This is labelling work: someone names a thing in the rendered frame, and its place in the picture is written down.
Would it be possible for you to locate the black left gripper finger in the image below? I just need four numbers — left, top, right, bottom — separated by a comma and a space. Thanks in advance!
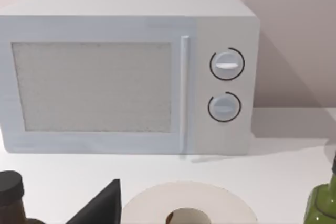
65, 178, 122, 224

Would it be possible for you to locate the white paper roll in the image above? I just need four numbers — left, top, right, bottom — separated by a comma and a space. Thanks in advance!
121, 181, 258, 224

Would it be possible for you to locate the brown bottle with black cap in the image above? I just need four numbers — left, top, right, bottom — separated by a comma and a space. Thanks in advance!
0, 170, 48, 224

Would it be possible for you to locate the microwave knob with grey bar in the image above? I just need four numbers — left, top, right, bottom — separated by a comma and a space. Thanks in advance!
207, 91, 242, 123

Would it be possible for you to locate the microwave oven door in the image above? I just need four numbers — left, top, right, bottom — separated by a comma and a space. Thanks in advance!
0, 15, 198, 155

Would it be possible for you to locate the microwave knob with white bar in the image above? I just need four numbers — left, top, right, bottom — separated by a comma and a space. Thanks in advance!
209, 47, 245, 80

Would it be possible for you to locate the green bottle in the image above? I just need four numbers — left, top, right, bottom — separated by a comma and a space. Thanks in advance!
303, 150, 336, 224

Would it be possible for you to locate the pale microwave oven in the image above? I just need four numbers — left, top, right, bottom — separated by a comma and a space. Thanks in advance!
0, 0, 260, 157

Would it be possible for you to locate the microwave door handle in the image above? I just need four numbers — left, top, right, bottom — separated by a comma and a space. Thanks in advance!
179, 35, 191, 155

